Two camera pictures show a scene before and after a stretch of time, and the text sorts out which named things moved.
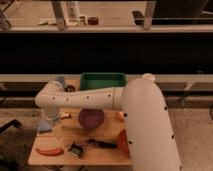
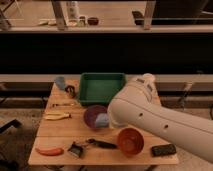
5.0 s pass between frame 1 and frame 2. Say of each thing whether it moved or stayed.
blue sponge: moved
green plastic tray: stayed
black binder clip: stayed
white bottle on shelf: stayed
